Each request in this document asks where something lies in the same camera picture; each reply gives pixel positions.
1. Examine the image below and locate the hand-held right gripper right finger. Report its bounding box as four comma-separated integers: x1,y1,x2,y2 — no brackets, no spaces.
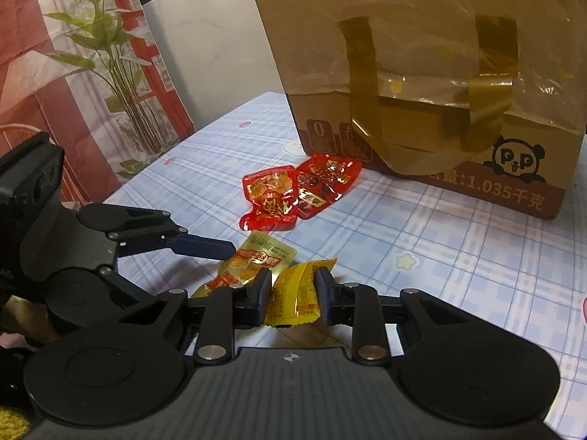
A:
314,267,505,365

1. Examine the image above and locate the plastic-lined cardboard box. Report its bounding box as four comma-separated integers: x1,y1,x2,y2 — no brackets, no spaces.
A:
250,0,587,221

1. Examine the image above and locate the pale yellow orange snack packet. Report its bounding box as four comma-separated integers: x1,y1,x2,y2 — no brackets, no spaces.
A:
190,233,297,300

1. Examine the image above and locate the yellow cloth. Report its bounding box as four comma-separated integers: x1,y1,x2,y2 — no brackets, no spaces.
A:
0,404,35,440

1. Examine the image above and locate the red snack packet dark filling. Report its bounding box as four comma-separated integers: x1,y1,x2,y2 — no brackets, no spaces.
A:
293,153,363,220

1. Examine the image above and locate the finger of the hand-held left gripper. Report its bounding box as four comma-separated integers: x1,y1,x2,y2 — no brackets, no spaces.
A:
77,203,238,261
94,263,143,317

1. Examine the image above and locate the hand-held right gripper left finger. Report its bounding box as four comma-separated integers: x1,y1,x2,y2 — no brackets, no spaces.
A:
98,268,272,365

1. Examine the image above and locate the blue plaid tablecloth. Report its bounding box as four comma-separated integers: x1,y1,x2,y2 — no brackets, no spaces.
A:
103,92,587,436

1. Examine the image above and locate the bamboo print curtain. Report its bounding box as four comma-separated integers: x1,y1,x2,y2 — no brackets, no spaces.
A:
0,0,198,205

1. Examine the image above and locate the red snack packet orange filling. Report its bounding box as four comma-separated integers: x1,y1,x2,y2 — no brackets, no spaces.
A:
241,165,302,232

